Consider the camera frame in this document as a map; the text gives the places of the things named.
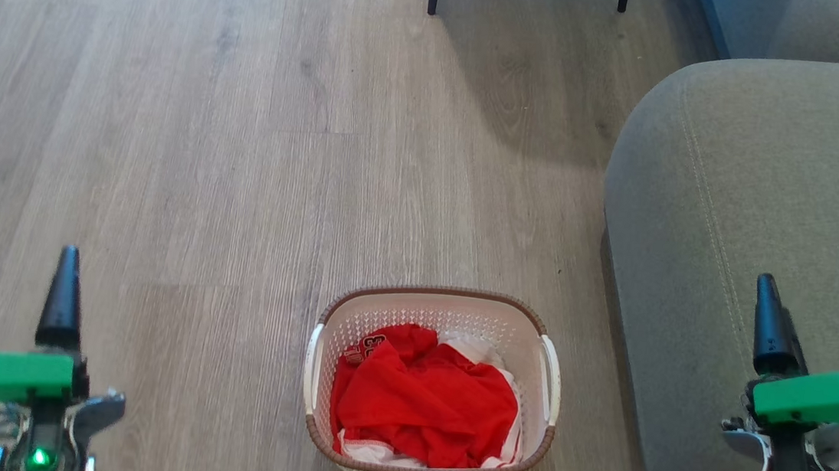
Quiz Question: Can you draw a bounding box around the green grey right gripper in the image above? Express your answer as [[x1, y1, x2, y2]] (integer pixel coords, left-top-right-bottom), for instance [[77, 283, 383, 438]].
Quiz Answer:
[[718, 270, 839, 470]]

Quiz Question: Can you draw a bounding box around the white brown-rimmed laundry basket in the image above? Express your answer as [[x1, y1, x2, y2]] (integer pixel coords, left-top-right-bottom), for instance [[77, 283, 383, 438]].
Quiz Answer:
[[293, 273, 571, 471]]

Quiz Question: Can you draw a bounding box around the white garment with red trim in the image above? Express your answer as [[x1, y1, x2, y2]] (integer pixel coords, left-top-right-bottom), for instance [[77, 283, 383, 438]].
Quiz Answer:
[[333, 322, 535, 471]]

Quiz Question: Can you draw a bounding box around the grey fabric sofa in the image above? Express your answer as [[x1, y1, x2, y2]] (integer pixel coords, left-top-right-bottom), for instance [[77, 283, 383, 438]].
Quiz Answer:
[[576, 38, 839, 471]]

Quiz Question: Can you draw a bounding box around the blue grey upholstered furniture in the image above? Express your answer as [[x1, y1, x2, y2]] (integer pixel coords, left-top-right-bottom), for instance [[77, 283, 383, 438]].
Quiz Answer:
[[688, 0, 839, 71]]

